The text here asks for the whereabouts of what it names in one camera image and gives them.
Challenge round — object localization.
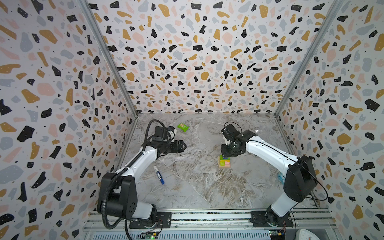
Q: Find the blue marker pen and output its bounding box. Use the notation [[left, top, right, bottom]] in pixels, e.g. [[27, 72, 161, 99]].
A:
[[153, 166, 165, 185]]

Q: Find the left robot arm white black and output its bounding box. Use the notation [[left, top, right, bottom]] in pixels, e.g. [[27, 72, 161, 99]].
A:
[[97, 126, 187, 221]]

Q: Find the white object bottom right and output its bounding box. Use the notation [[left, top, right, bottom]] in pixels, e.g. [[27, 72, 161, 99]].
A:
[[295, 229, 320, 240]]

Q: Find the blue monster toy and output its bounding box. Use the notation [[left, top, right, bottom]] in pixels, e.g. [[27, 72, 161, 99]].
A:
[[278, 173, 286, 185]]

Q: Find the black corrugated cable hose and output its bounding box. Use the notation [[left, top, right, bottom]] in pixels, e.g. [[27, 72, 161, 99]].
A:
[[100, 119, 166, 240]]

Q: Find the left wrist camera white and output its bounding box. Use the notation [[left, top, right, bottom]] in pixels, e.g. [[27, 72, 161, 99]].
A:
[[167, 126, 176, 142]]

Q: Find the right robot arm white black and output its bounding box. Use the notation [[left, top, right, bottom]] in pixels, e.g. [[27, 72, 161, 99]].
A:
[[221, 124, 318, 227]]

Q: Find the green snack packet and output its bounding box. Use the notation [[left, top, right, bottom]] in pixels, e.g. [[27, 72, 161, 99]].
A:
[[177, 123, 189, 133]]

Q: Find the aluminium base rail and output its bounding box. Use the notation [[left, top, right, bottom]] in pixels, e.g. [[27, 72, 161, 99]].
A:
[[82, 209, 342, 240]]

